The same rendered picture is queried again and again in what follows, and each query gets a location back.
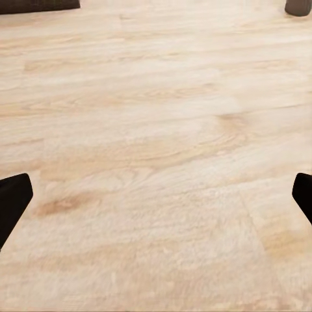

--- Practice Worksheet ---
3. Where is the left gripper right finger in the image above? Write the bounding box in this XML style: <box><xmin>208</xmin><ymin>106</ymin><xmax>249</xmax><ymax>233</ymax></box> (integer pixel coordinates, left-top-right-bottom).
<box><xmin>292</xmin><ymin>172</ymin><xmax>312</xmax><ymax>224</ymax></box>

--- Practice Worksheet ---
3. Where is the trash can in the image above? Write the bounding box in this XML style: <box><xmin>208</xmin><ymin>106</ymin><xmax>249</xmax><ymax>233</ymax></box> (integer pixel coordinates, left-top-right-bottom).
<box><xmin>284</xmin><ymin>0</ymin><xmax>312</xmax><ymax>16</ymax></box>

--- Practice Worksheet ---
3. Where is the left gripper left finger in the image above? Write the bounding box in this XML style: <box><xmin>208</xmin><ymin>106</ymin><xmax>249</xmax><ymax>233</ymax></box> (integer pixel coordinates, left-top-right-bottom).
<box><xmin>0</xmin><ymin>172</ymin><xmax>33</xmax><ymax>249</ymax></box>

